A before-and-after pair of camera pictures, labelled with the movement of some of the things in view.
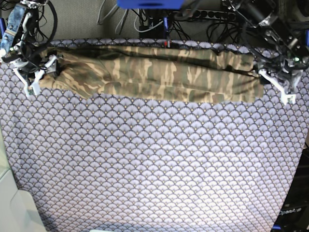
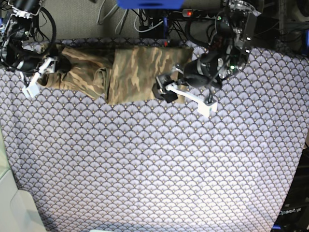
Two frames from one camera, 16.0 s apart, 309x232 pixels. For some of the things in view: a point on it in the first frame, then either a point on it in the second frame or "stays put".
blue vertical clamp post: (165, 26) stays put
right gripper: (286, 69) -> (208, 68)
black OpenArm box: (294, 215) stays put
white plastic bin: (18, 211) stays put
